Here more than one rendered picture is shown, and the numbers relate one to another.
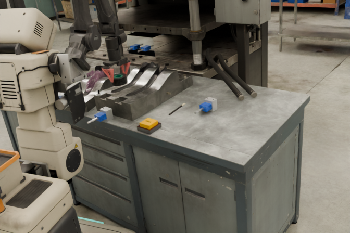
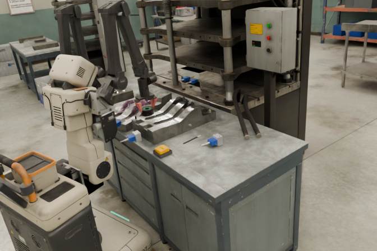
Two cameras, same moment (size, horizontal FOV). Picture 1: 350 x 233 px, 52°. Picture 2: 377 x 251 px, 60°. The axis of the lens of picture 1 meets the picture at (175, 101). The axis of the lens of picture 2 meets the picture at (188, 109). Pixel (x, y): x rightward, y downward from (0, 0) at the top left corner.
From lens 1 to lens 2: 0.47 m
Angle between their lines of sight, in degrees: 13
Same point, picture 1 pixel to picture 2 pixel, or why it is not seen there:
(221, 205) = (208, 225)
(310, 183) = (321, 219)
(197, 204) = (193, 221)
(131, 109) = (153, 135)
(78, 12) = (110, 61)
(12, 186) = (48, 184)
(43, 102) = (81, 124)
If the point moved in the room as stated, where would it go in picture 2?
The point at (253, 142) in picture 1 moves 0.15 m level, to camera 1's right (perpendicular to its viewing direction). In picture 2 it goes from (234, 179) to (266, 181)
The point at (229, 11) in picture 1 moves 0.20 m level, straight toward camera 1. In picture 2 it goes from (257, 58) to (251, 66)
